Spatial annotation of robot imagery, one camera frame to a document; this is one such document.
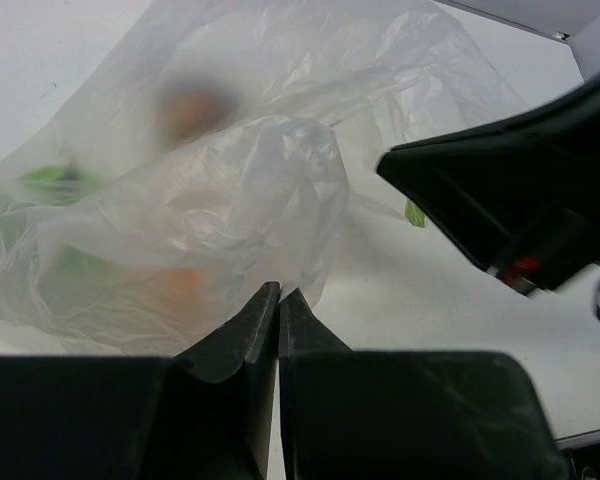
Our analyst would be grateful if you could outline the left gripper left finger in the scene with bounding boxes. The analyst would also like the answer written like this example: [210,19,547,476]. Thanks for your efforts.
[0,282,279,479]

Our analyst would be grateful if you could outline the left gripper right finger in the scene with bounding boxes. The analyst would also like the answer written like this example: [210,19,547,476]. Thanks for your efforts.
[279,292,568,479]

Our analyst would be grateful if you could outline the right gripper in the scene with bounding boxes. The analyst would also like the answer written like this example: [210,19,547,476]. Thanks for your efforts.
[377,74,600,295]

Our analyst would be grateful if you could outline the orange fake fruit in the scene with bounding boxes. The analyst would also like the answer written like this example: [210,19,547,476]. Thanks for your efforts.
[155,268,206,305]

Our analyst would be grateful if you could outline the translucent plastic bag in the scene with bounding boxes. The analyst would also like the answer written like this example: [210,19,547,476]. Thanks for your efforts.
[0,1,523,355]

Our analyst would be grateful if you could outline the green fake fruit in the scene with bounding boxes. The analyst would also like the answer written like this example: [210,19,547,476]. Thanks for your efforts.
[0,162,111,275]

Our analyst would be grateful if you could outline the dark red fake fruit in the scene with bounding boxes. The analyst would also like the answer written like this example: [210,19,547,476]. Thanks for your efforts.
[156,79,239,151]

